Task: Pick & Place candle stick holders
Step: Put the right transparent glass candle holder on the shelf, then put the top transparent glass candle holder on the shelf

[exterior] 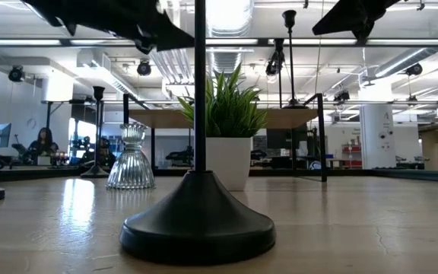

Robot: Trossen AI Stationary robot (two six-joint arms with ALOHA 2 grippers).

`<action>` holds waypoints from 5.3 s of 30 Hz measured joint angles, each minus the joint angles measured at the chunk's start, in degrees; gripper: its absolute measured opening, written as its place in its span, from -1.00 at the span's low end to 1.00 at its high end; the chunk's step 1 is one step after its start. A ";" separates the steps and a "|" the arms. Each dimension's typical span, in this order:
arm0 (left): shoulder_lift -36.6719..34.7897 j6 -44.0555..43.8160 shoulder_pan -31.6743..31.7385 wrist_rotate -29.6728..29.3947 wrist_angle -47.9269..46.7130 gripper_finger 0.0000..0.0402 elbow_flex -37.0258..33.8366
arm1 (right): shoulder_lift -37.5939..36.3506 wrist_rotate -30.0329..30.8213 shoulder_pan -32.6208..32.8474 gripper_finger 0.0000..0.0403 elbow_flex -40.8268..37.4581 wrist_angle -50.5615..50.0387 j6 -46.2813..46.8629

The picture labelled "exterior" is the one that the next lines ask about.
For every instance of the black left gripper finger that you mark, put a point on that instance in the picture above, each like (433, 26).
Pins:
(173, 36)

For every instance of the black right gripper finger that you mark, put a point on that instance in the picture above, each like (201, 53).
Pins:
(340, 17)

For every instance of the ribbed clear glass candle holder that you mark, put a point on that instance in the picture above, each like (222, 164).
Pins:
(131, 167)

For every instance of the white round column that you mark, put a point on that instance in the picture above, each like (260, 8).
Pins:
(377, 135)

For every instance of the green plant in white pot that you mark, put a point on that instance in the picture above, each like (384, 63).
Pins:
(234, 152)

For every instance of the silver ceiling duct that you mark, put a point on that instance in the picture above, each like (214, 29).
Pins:
(226, 26)

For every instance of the wooden shelf riser black frame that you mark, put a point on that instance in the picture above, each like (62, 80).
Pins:
(158, 118)

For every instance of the black aluminium table frame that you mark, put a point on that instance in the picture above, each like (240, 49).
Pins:
(356, 172)

